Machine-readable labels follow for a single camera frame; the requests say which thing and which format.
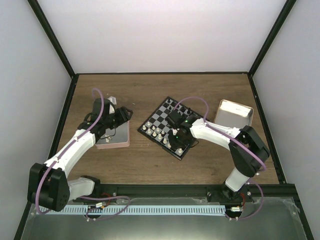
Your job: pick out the pink tin box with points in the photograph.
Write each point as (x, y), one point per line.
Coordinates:
(115, 138)

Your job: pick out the black and white chessboard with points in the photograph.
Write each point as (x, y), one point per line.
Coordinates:
(161, 125)

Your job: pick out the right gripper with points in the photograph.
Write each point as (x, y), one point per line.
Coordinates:
(175, 146)

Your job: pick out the black enclosure frame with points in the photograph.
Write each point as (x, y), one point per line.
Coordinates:
(280, 20)

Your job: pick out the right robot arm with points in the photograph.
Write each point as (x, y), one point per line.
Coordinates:
(248, 151)

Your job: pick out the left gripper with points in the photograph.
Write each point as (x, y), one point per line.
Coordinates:
(124, 115)

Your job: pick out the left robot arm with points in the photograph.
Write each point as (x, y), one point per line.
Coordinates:
(48, 184)

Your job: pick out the gold tin box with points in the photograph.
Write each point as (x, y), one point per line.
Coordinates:
(233, 114)

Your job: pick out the black aluminium mounting rail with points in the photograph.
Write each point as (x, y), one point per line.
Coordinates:
(158, 190)

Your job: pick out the light blue slotted cable duct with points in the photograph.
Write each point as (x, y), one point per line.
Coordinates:
(152, 210)

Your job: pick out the black chess pieces row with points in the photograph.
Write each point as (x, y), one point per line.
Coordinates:
(171, 104)

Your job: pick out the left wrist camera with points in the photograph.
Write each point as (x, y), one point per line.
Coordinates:
(113, 100)

